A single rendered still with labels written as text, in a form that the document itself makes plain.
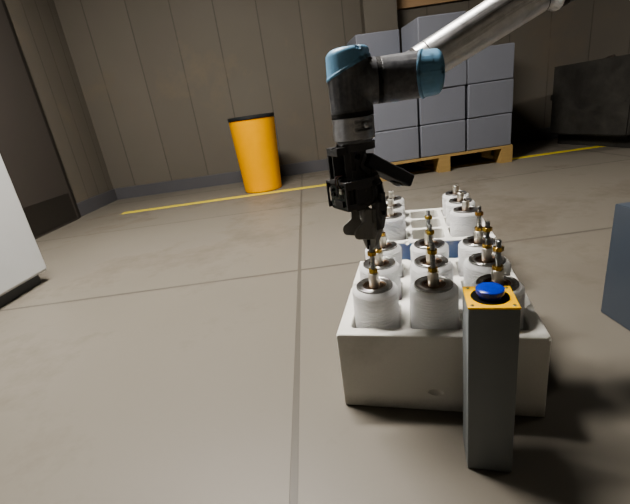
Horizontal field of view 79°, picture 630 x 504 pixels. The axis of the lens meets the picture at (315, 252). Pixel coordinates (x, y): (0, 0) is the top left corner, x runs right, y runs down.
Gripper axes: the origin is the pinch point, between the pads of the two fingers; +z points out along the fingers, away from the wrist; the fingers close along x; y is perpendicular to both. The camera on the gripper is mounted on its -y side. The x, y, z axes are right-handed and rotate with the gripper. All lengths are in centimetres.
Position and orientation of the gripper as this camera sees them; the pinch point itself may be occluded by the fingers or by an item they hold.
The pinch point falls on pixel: (373, 242)
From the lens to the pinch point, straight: 78.2
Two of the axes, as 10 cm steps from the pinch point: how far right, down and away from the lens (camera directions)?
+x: 4.6, 2.5, -8.5
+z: 1.3, 9.3, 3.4
